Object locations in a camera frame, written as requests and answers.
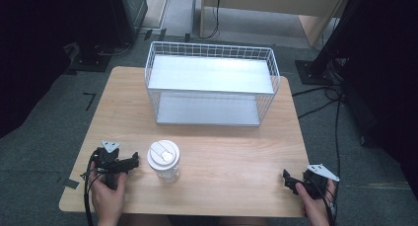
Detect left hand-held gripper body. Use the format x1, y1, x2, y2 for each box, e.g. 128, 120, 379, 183
93, 139, 133, 191

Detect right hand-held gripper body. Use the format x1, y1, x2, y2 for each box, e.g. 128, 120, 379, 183
297, 163, 341, 200

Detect clear cup with white lid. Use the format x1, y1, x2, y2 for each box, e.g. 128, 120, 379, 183
146, 139, 181, 185

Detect white wire shelf rack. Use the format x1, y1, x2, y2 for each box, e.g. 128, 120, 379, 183
144, 40, 281, 128

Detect person's right hand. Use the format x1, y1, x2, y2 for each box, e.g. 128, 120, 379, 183
294, 179, 337, 226

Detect person's left hand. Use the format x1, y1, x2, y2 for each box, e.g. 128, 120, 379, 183
88, 161, 128, 226

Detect black flat stand base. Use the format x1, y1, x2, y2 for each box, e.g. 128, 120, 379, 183
67, 51, 112, 73

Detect light wooden desk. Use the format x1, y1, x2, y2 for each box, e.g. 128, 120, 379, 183
199, 0, 351, 48

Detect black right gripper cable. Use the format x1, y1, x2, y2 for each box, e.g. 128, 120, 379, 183
309, 175, 340, 226

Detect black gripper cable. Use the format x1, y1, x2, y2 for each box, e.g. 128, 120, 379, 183
80, 152, 100, 226
309, 175, 340, 226

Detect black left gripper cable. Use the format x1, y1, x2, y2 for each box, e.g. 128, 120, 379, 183
80, 152, 100, 226

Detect black floor cables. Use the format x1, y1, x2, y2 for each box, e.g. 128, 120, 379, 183
291, 84, 345, 181

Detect black stand with base plate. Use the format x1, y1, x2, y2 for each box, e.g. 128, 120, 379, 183
294, 0, 369, 86

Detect black hanging cable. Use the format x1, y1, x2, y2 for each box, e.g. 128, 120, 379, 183
198, 0, 222, 40

